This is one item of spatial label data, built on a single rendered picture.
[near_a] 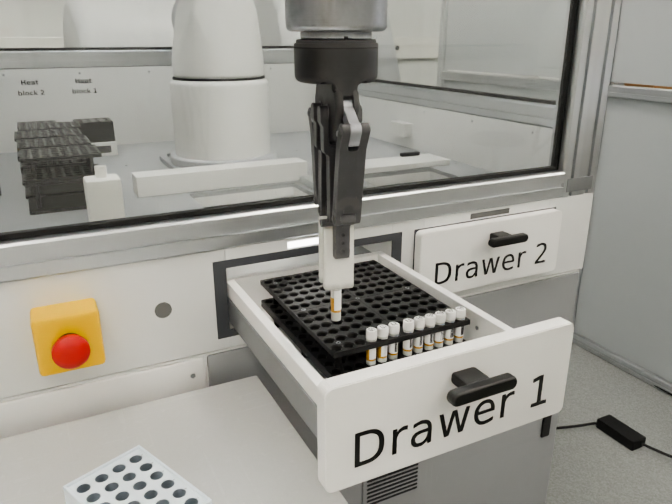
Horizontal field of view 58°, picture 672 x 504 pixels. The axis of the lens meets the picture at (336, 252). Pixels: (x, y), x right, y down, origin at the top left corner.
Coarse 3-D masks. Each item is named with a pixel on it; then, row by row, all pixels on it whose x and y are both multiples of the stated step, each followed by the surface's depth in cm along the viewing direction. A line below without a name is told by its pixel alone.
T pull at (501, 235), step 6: (492, 234) 97; (498, 234) 96; (504, 234) 96; (510, 234) 96; (516, 234) 96; (522, 234) 96; (492, 240) 94; (498, 240) 94; (504, 240) 94; (510, 240) 95; (516, 240) 95; (522, 240) 96; (492, 246) 94; (498, 246) 94
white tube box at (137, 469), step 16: (112, 464) 62; (128, 464) 62; (144, 464) 62; (160, 464) 62; (80, 480) 60; (96, 480) 60; (112, 480) 60; (128, 480) 61; (144, 480) 60; (160, 480) 60; (176, 480) 60; (80, 496) 58; (96, 496) 58; (112, 496) 58; (128, 496) 58; (144, 496) 58; (160, 496) 58; (176, 496) 59; (192, 496) 58
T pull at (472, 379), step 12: (456, 372) 57; (468, 372) 57; (480, 372) 57; (456, 384) 56; (468, 384) 55; (480, 384) 55; (492, 384) 55; (504, 384) 55; (516, 384) 56; (456, 396) 53; (468, 396) 54; (480, 396) 54
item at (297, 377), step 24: (312, 264) 88; (384, 264) 91; (240, 288) 80; (264, 288) 86; (432, 288) 81; (240, 312) 78; (264, 312) 86; (480, 312) 73; (264, 336) 70; (288, 336) 80; (480, 336) 73; (264, 360) 71; (288, 360) 64; (288, 384) 64; (312, 384) 59; (312, 408) 59
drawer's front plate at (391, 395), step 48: (528, 336) 60; (336, 384) 52; (384, 384) 54; (432, 384) 56; (528, 384) 63; (336, 432) 53; (384, 432) 55; (432, 432) 58; (480, 432) 62; (336, 480) 55
